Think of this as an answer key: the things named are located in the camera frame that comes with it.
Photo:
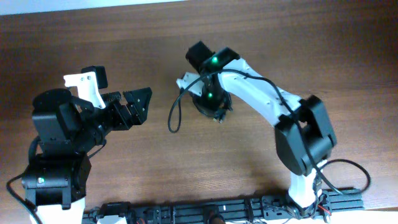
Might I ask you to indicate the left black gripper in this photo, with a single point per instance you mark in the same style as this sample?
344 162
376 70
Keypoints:
123 113

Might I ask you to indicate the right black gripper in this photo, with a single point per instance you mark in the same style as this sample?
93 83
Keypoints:
211 109

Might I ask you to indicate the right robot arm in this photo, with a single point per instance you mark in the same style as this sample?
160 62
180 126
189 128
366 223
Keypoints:
304 136

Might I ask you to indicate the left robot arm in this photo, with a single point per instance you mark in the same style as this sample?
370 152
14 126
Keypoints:
68 129

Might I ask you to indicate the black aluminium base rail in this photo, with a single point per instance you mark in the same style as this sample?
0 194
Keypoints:
243 210

